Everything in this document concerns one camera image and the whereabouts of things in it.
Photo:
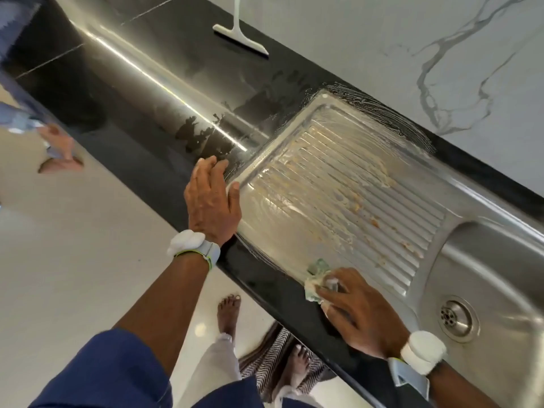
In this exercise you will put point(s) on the person's right hand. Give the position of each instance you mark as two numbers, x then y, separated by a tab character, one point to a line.
365	314

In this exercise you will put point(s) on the person's left hand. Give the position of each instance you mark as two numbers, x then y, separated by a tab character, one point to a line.
212	204

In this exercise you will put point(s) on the green scrub sponge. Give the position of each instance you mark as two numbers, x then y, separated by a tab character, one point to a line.
316	274

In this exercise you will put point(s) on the stainless steel sink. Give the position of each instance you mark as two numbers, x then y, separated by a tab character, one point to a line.
340	191

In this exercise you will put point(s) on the person's right forearm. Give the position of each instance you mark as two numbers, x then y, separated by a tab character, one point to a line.
459	391

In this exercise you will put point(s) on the person's left forearm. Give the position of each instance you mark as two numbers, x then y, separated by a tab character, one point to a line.
166	301

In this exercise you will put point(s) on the person's right foot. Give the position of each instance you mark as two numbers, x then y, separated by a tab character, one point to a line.
299	361

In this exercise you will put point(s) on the white left wrist tracker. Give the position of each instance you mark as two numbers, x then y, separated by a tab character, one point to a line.
191	242

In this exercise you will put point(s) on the metal drain strainer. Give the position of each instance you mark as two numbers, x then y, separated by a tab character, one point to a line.
457	318

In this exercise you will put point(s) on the striped floor mat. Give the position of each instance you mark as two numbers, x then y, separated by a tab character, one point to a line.
268	357

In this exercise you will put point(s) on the white trousers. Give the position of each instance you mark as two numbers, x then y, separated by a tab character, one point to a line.
208	369

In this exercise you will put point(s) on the blue white squeegee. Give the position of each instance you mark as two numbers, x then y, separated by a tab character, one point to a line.
240	34

